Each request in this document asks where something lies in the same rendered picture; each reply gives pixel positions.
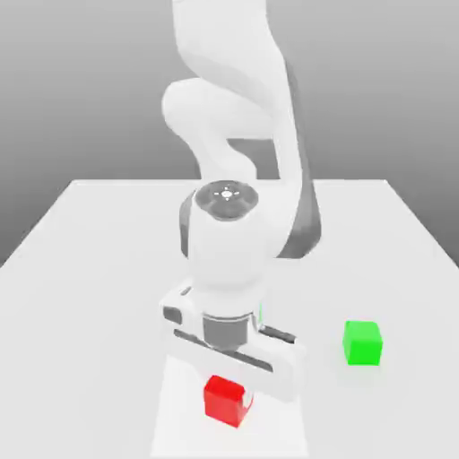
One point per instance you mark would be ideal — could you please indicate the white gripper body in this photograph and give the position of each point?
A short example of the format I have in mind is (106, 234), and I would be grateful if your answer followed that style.
(276, 376)

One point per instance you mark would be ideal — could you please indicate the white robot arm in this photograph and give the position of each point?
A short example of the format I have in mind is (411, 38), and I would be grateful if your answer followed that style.
(229, 251)

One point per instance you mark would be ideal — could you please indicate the small red cube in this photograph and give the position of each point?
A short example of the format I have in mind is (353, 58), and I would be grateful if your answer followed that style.
(222, 401)

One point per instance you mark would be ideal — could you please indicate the small green cube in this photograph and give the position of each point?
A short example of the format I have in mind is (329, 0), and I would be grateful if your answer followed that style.
(362, 343)

